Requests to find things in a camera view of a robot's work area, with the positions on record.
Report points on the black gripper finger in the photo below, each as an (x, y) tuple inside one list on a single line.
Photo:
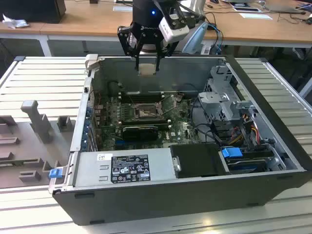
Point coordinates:
[(124, 41), (159, 51)]

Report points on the silver CPU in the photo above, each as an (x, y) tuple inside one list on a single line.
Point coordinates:
[(147, 69)]

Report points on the black RAM slot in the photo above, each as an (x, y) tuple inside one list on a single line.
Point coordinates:
[(141, 98), (141, 95), (143, 118), (141, 92), (143, 121)]

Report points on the CPU socket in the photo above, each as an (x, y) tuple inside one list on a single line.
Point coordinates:
[(146, 113)]

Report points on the pale blue teach pendant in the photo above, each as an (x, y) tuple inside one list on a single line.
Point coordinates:
[(195, 39)]

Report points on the wooden desk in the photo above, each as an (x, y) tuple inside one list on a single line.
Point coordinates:
[(85, 19), (256, 29)]

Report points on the metal drive cage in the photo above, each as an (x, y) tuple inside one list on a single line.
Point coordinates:
[(214, 100)]

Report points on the green RAM stick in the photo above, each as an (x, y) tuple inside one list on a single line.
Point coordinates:
[(165, 125)]

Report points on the green motherboard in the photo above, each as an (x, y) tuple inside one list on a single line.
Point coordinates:
[(180, 124)]

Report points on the black graphics card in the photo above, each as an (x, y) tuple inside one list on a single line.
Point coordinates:
[(140, 134)]

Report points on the black box on desk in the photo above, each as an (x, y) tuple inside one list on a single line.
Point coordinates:
[(31, 11)]

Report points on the crumpled white paper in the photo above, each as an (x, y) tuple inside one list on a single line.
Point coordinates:
[(14, 23)]

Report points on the black plastic shroud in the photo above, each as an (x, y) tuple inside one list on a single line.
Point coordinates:
[(197, 161)]

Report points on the hard disk in blue carrier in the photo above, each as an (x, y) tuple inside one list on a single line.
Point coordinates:
[(231, 152)]

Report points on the grey power supply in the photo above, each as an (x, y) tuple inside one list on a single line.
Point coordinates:
[(92, 170)]

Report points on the grey parts rack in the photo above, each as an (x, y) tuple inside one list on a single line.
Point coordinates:
[(29, 151)]

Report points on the blue case latch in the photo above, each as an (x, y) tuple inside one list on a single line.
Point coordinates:
[(55, 173)]

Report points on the black PC case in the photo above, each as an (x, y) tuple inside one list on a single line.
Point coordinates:
[(170, 202)]

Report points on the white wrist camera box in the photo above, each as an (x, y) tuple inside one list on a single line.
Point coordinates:
[(174, 30)]

